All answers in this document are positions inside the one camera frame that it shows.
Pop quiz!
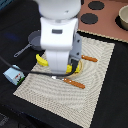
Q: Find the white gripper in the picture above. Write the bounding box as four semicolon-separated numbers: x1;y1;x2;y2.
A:
40;18;78;74

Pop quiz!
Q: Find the yellow toy banana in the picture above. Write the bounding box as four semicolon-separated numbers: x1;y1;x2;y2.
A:
36;54;48;66

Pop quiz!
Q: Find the light blue milk carton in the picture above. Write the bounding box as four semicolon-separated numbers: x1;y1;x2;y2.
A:
4;65;25;85

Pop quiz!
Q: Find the yellow toy cheese wedge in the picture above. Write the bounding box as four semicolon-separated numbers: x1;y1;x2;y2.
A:
66;64;80;73

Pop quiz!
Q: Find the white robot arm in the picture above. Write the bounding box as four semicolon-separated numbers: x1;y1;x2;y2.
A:
35;0;82;75

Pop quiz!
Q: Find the grey toy saucepan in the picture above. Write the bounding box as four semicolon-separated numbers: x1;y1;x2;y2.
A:
14;30;42;57

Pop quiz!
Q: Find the round wooden plate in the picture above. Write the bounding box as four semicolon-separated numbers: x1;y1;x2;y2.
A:
68;60;83;78

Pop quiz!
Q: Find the pink toy stove top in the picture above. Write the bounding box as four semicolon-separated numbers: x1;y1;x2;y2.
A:
79;0;128;43

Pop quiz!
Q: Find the beige woven placemat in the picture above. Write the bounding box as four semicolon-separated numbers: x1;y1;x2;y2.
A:
14;37;114;128

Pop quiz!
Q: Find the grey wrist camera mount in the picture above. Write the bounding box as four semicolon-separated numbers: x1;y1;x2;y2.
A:
68;32;83;75

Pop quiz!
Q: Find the toy knife wooden handle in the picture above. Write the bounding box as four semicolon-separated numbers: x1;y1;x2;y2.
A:
81;55;98;62

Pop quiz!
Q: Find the toy fork wooden handle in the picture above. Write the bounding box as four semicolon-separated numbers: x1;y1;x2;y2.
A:
51;75;86;90

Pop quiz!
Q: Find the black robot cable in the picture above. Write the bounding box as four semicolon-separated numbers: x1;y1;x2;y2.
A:
0;54;73;80

